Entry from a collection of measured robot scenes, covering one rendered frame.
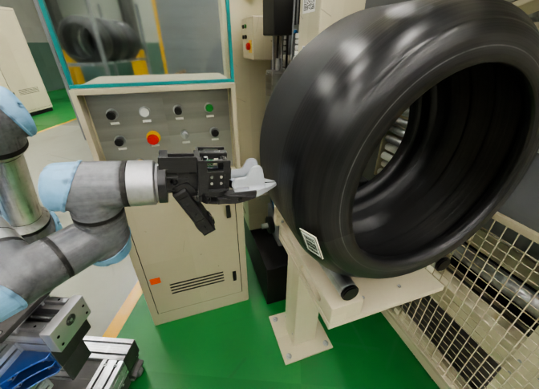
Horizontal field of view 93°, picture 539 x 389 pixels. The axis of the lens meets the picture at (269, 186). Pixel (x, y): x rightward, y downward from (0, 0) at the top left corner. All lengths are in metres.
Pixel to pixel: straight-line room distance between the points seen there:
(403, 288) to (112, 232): 0.73
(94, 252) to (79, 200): 0.09
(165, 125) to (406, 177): 0.90
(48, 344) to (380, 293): 0.98
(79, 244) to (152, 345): 1.27
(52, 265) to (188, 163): 0.24
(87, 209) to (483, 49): 0.62
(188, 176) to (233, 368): 1.24
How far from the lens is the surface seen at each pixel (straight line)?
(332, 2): 0.79
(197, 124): 1.12
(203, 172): 0.42
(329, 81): 0.42
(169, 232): 1.29
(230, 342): 1.62
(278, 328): 1.63
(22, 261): 0.49
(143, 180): 0.43
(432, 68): 0.44
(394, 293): 0.83
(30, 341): 1.13
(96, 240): 0.50
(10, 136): 0.79
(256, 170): 0.46
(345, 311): 0.71
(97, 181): 0.45
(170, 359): 1.65
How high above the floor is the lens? 1.40
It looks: 30 degrees down
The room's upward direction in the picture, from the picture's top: straight up
